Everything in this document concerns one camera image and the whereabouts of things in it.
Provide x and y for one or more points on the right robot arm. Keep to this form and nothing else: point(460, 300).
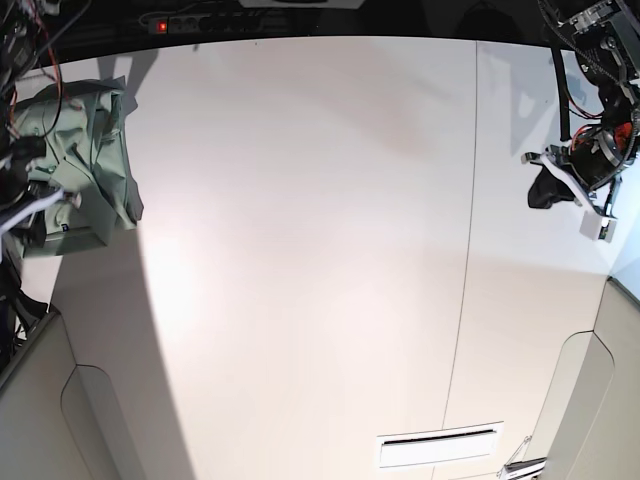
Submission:
point(24, 39)

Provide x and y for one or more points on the white table cable slot plate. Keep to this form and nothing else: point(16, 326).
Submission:
point(438, 447)

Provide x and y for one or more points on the black power strip red switch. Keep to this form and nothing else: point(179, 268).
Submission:
point(183, 24)

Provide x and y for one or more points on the light green T-shirt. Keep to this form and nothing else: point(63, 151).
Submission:
point(86, 154)

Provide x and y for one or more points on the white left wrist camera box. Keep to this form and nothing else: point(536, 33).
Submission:
point(597, 227)

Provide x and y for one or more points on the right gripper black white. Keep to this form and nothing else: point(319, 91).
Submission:
point(19, 200)

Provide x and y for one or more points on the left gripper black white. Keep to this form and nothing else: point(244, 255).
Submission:
point(559, 181)

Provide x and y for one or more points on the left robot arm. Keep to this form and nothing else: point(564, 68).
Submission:
point(595, 148)

